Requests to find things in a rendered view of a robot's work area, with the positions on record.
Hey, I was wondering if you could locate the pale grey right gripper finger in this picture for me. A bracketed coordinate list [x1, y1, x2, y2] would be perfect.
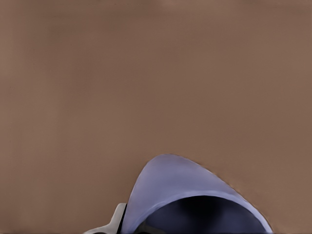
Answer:
[84, 202, 128, 234]

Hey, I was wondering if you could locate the blue cup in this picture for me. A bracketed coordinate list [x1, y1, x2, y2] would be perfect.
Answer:
[120, 153, 273, 234]

